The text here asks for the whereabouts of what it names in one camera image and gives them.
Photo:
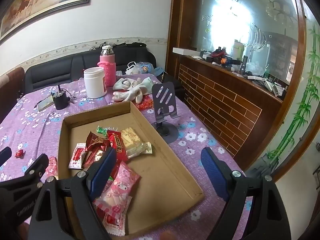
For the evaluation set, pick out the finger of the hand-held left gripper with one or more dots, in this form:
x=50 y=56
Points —
x=37 y=170
x=5 y=156

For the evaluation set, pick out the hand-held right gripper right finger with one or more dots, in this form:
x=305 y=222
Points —
x=213 y=172

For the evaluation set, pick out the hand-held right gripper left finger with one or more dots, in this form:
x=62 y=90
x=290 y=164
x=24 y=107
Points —
x=102 y=172

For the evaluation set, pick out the red candy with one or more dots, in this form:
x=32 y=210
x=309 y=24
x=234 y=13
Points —
x=18 y=153

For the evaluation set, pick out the pink cartoon snack packet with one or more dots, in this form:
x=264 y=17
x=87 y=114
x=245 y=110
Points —
x=123 y=182

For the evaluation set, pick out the small white red snack packet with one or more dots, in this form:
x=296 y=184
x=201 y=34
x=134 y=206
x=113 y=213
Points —
x=76 y=156

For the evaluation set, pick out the dark red long snack packet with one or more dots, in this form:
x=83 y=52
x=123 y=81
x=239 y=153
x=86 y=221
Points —
x=117 y=142

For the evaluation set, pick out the green candy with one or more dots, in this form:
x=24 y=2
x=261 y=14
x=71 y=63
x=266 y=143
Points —
x=101 y=130

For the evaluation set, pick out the cream snack packet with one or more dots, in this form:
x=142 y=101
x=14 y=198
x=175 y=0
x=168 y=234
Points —
x=133 y=140

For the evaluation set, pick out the brown cardboard tray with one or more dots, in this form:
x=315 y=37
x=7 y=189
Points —
x=160 y=170

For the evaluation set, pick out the small pink snack packet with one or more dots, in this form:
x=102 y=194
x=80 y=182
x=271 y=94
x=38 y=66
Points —
x=52 y=166

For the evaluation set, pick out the pink white snack packet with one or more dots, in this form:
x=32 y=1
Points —
x=115 y=205

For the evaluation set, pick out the purple floral tablecloth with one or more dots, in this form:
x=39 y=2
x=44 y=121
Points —
x=37 y=130

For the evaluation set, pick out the grey phone stand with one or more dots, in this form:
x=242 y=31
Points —
x=166 y=132

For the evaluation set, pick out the brown armchair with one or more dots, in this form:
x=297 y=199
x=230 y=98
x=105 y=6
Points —
x=11 y=90

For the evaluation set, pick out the black small device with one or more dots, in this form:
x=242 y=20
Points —
x=60 y=101

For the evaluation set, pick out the brown wooden counter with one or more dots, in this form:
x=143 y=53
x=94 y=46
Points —
x=225 y=100

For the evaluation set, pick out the red patterned packet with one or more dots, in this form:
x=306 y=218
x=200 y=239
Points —
x=146 y=103

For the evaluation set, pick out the white work gloves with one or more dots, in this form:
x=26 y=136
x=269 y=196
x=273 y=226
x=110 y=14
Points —
x=130 y=88

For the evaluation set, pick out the white plastic jar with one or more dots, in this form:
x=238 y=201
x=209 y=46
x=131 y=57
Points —
x=95 y=82

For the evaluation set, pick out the pink sleeved thermos bottle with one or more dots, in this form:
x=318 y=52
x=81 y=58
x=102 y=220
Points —
x=108 y=67

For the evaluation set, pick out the black sofa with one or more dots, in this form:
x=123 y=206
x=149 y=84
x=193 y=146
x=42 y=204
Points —
x=75 y=67

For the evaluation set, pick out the white plastic bag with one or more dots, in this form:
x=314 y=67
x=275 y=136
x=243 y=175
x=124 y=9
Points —
x=130 y=67

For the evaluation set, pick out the black flashlight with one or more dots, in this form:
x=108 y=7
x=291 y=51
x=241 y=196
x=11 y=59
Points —
x=243 y=66

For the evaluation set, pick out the cartoon print bag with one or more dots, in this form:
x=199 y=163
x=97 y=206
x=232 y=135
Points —
x=145 y=68

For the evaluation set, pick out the blue hat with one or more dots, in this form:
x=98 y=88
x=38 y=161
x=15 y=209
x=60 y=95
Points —
x=160 y=72

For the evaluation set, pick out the white flat box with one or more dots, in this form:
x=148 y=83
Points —
x=186 y=51

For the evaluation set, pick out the dark clothing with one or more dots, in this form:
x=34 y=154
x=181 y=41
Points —
x=130 y=45

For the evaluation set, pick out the framed painting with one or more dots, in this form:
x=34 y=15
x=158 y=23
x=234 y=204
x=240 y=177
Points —
x=37 y=2

